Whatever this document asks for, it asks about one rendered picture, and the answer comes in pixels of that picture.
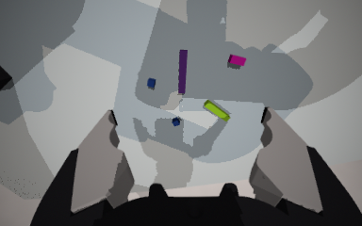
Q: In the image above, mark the olive green rectangular rod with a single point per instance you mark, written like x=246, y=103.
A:
x=216, y=110

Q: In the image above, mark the purple rod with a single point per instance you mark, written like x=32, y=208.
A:
x=182, y=70

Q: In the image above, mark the small blue block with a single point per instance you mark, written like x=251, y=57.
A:
x=151, y=82
x=176, y=121

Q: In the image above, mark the small magenta block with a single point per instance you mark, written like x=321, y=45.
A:
x=237, y=60

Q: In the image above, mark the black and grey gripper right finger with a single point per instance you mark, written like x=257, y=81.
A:
x=293, y=177

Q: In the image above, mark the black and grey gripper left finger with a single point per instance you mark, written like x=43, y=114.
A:
x=94, y=179

